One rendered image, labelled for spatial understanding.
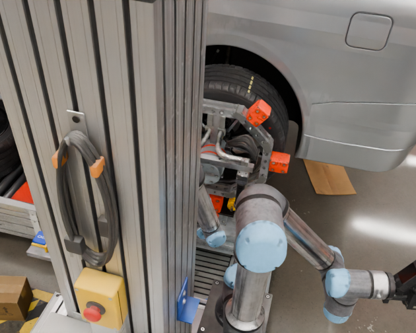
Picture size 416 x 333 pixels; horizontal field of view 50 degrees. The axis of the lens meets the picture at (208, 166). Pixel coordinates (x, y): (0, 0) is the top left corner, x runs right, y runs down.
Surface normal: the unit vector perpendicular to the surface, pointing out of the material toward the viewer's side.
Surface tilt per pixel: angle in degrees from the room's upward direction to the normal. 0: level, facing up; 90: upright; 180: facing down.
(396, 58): 90
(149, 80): 90
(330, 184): 1
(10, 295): 0
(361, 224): 0
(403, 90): 90
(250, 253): 82
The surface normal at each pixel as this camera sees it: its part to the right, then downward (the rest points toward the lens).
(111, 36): -0.27, 0.62
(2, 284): 0.05, -0.75
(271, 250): -0.01, 0.55
